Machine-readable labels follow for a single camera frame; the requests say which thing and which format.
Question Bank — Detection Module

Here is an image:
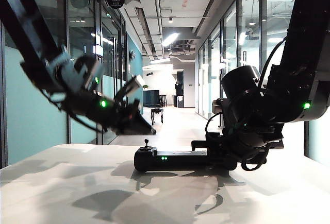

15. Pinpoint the black right camera cable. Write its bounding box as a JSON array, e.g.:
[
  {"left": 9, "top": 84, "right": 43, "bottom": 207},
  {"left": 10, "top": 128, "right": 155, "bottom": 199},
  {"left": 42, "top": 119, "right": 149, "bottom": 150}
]
[{"left": 205, "top": 112, "right": 225, "bottom": 134}]

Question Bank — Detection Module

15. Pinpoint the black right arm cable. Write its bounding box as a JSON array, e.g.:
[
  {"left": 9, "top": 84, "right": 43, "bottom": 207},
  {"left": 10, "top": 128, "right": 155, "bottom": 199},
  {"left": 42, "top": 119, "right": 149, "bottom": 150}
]
[{"left": 257, "top": 38, "right": 287, "bottom": 88}]

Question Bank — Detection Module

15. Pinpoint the black looped wrist cable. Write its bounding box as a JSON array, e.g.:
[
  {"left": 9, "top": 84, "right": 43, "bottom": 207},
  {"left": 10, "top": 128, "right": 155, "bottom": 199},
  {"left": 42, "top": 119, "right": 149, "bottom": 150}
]
[{"left": 241, "top": 146, "right": 269, "bottom": 172}]

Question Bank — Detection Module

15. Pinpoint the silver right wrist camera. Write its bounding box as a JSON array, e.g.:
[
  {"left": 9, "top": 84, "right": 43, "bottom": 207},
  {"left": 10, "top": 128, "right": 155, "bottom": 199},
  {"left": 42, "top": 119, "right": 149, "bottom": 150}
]
[{"left": 211, "top": 97, "right": 234, "bottom": 132}]

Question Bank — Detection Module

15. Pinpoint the black quadruped robot dog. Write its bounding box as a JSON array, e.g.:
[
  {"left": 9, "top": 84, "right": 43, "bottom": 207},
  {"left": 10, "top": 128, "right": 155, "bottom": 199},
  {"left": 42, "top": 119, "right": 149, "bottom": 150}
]
[{"left": 150, "top": 107, "right": 164, "bottom": 126}]

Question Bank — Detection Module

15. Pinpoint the black remote control with joysticks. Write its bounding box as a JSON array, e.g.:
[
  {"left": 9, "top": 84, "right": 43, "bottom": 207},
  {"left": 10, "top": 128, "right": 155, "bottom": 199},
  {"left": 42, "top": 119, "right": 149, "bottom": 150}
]
[{"left": 133, "top": 138, "right": 237, "bottom": 172}]

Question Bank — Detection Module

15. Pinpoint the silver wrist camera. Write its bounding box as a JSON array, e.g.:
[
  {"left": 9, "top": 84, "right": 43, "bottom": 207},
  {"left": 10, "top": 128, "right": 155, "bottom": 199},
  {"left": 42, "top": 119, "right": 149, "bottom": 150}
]
[
  {"left": 211, "top": 97, "right": 234, "bottom": 132},
  {"left": 113, "top": 74, "right": 147, "bottom": 104}
]

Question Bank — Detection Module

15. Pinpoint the dark bar counter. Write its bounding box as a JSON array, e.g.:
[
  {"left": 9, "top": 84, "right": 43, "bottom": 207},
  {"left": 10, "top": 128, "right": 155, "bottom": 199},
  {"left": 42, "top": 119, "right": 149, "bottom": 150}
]
[{"left": 143, "top": 90, "right": 161, "bottom": 108}]

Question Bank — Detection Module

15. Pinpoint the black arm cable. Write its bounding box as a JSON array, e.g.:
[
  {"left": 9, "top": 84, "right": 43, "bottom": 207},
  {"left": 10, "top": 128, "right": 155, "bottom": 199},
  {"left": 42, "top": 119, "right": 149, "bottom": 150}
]
[
  {"left": 257, "top": 38, "right": 287, "bottom": 88},
  {"left": 43, "top": 90, "right": 104, "bottom": 133}
]

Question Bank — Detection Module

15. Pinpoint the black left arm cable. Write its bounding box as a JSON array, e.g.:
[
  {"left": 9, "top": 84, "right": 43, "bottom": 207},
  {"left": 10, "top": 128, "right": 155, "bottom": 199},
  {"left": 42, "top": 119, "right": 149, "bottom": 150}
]
[{"left": 43, "top": 90, "right": 104, "bottom": 133}]

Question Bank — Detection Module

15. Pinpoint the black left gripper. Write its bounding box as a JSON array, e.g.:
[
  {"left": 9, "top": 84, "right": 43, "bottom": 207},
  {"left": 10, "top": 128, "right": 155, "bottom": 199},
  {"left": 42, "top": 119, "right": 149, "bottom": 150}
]
[{"left": 107, "top": 97, "right": 157, "bottom": 135}]

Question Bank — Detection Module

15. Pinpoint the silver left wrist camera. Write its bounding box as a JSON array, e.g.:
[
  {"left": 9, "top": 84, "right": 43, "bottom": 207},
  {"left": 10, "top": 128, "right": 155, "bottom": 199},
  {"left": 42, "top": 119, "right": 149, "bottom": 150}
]
[{"left": 113, "top": 74, "right": 147, "bottom": 104}]

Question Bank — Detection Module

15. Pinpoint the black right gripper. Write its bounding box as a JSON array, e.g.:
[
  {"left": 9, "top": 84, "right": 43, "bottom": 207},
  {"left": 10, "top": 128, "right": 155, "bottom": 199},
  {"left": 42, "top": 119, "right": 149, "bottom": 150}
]
[{"left": 191, "top": 131, "right": 243, "bottom": 170}]

